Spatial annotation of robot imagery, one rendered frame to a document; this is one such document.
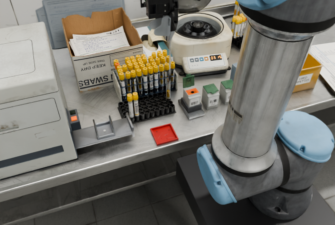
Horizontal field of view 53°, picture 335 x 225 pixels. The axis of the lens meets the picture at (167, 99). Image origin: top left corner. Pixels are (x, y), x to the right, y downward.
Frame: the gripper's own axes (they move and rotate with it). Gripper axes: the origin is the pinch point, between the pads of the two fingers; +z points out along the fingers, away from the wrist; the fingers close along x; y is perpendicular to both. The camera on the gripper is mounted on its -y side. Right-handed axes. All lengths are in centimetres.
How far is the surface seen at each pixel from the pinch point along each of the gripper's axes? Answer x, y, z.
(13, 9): -52, 43, 8
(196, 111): 8.0, -6.3, 24.6
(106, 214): -20, 28, 114
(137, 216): -13, 12, 114
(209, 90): 5.3, -11.7, 19.3
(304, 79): 10, -45, 21
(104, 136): 11.2, 24.0, 21.3
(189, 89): 3.9, -5.3, 18.3
